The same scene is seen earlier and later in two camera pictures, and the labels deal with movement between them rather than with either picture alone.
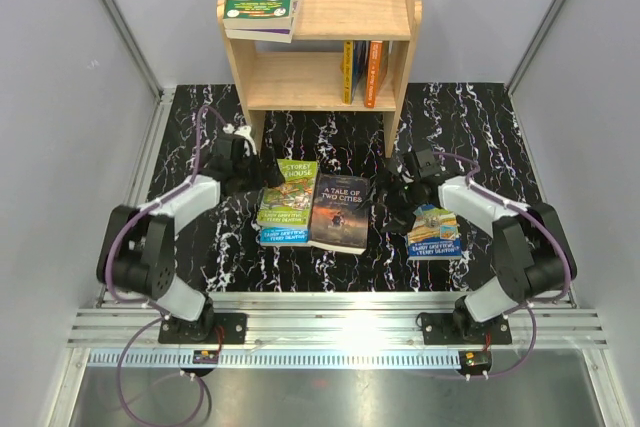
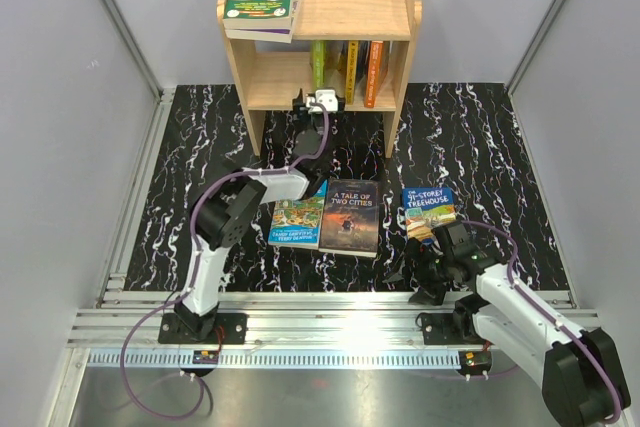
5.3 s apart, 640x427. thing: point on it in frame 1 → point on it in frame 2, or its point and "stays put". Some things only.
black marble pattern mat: x=473 y=123 stays put
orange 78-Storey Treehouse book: x=373 y=74 stays put
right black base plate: x=439 y=329 stays put
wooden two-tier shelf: x=358 y=14 stays put
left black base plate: x=173 y=330 stays put
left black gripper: x=255 y=186 → x=301 y=111
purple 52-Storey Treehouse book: x=274 y=35 stays put
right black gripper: x=401 y=222 → x=431 y=294
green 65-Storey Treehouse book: x=290 y=203 → x=318 y=63
